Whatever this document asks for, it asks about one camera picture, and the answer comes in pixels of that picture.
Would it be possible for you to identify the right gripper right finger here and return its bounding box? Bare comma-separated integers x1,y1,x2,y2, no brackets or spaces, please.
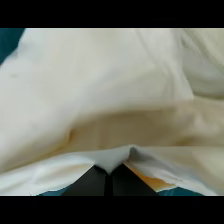
108,162,159,197

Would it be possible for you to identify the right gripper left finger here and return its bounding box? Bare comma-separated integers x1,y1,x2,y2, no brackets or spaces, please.
62,164,110,197

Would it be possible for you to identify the cream white shirt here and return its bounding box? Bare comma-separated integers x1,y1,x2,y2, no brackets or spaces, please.
0,27,224,197

